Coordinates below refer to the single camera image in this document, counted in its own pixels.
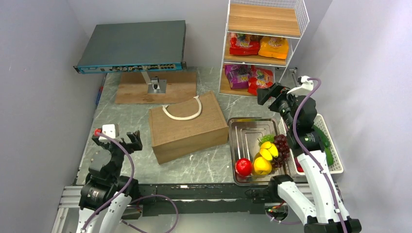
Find white wire shelf rack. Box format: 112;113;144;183
219;0;309;96

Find green cucumber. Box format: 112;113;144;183
312;125;334;166

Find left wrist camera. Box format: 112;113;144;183
94;124;120;142

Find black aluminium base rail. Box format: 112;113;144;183
51;183;342;233

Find green leafy vegetable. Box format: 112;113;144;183
258;134;275;146

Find grey network switch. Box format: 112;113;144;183
74;20;186;74

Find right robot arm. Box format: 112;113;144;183
257;83;362;233

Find orange snack bag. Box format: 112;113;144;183
258;36;289;60

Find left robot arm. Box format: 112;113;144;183
76;128;143;233

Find yellow banana bunch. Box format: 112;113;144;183
259;141;279;162

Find red chili pepper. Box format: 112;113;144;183
294;158;304;173

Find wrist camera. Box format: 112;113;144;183
287;76;314;96
94;124;120;142

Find brown burlap grocery bag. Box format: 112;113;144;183
149;91;228;165

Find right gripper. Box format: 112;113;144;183
257;82;305;130

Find purple snack bag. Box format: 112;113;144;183
224;65;251;90

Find metal switch stand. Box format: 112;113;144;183
141;71;167;94

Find white plastic basket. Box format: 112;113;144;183
285;114;344;177

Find yellow lemon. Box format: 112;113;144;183
253;157;272;175

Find wooden base board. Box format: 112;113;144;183
115;71;197;104

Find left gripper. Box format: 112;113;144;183
92;130;141;181

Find red apple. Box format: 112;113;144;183
235;158;253;177

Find stainless steel tray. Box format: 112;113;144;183
228;117;289;186

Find purple grapes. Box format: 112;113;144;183
271;134;290;169

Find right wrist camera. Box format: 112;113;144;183
287;76;314;96

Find red snack bag shelf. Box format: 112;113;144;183
229;33;260;56
247;65;275;96

